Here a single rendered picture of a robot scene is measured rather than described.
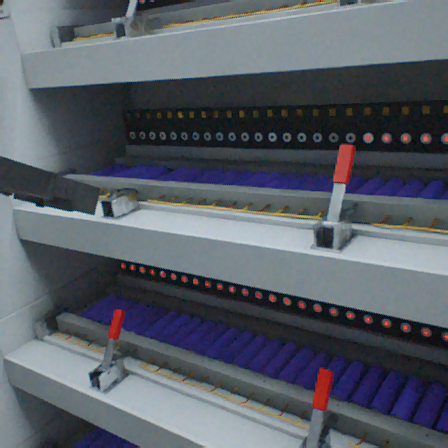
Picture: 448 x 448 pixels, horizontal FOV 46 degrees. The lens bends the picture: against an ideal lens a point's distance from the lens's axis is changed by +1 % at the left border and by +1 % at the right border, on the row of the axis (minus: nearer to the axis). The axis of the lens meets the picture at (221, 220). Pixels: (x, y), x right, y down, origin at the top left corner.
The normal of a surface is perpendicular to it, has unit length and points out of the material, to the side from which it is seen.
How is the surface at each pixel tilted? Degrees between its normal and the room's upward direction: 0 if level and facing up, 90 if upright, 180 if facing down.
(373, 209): 110
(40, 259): 90
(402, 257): 20
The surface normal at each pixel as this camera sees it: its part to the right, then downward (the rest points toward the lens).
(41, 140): 0.81, 0.11
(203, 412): -0.12, -0.94
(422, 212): -0.55, 0.34
